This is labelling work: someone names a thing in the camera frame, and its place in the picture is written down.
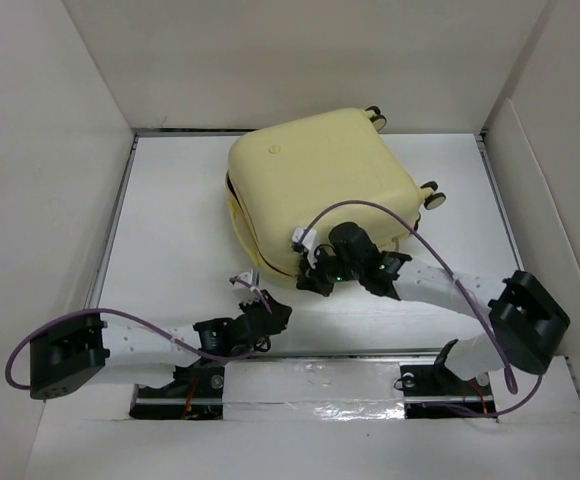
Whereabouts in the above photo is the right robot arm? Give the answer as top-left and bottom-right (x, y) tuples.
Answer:
(291, 222), (571, 393)

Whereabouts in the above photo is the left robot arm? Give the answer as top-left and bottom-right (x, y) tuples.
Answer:
(28, 293), (292, 400)

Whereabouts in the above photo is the purple cable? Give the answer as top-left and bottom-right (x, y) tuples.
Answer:
(5, 279), (276, 391)
(299, 198), (545, 420)

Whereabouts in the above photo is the yellow hard-shell suitcase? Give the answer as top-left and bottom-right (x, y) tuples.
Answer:
(225, 106), (446, 286)

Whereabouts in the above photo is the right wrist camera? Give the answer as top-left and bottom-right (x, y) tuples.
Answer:
(291, 227), (320, 267)

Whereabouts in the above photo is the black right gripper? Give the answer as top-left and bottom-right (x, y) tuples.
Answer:
(295, 245), (363, 299)

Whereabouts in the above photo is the metal rail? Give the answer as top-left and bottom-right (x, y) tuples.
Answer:
(218, 349), (441, 364)

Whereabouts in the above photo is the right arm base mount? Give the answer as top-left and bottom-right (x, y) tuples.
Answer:
(393, 363), (497, 419)

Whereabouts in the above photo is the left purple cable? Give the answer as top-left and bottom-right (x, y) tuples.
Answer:
(5, 279), (276, 391)

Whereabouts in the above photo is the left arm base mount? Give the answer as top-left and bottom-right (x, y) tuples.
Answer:
(129, 361), (225, 421)

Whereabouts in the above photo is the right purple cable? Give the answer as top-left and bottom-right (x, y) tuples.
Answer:
(299, 198), (545, 420)

